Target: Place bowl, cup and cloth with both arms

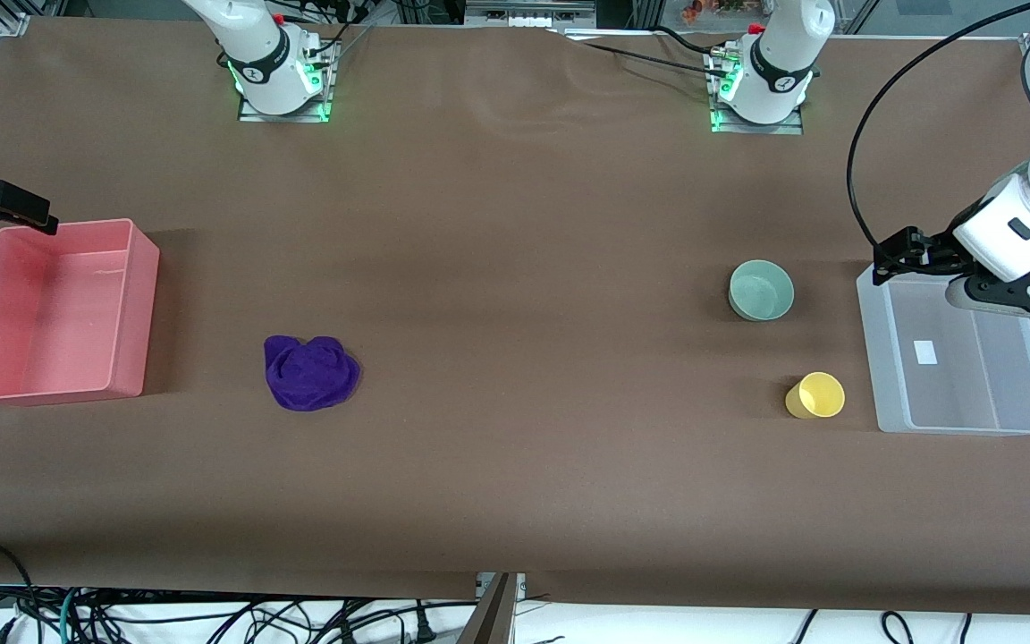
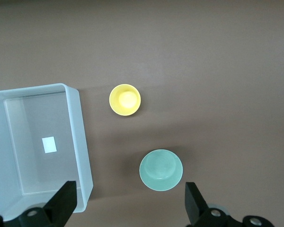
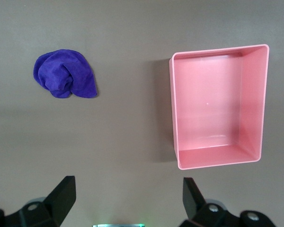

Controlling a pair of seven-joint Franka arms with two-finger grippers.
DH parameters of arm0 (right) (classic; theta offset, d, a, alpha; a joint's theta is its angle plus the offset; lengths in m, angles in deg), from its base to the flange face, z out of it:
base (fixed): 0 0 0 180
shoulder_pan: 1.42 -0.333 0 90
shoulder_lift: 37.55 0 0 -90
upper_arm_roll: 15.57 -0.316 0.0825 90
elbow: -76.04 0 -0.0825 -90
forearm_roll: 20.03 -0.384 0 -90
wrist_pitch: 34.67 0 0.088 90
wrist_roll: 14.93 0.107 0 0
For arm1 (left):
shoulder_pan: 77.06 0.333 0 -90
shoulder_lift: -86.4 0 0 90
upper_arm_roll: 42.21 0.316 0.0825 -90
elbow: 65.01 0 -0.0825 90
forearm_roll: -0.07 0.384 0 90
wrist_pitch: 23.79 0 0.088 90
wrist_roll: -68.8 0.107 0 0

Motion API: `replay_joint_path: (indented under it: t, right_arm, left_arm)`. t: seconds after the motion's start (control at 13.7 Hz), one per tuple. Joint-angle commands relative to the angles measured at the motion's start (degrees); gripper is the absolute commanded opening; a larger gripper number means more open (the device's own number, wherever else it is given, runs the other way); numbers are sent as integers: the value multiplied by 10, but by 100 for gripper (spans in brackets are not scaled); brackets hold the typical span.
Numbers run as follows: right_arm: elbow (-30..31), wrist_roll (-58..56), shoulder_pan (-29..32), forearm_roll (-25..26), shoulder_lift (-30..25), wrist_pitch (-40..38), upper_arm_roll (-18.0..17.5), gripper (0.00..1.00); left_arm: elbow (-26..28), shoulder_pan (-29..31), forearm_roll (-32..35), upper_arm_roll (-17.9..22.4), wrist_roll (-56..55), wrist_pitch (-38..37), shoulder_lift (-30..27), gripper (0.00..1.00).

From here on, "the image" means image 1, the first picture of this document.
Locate pale green bowl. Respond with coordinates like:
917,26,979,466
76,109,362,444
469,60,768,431
728,259,795,322

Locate yellow plastic cup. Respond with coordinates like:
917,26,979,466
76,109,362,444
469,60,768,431
784,371,846,419

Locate purple cloth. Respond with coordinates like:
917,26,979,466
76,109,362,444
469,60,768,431
264,335,361,413

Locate pink plastic bin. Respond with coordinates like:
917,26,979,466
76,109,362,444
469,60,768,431
0,218,161,404

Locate clear plastic bin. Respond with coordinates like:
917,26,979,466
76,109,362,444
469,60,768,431
856,261,1030,436

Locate brown table cover sheet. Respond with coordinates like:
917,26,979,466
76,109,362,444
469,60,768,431
0,16,1030,618

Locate grey device box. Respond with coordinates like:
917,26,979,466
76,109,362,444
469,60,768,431
464,0,598,28

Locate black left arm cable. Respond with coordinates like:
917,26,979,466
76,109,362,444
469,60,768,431
846,0,1030,253

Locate aluminium frame profile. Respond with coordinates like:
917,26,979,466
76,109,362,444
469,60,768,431
0,0,69,38

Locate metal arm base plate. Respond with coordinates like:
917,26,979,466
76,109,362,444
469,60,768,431
237,39,335,124
709,49,805,136

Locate black cable on table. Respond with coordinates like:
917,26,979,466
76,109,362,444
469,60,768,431
551,25,735,80

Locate teal floor cable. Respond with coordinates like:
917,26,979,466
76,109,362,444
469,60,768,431
55,589,80,644

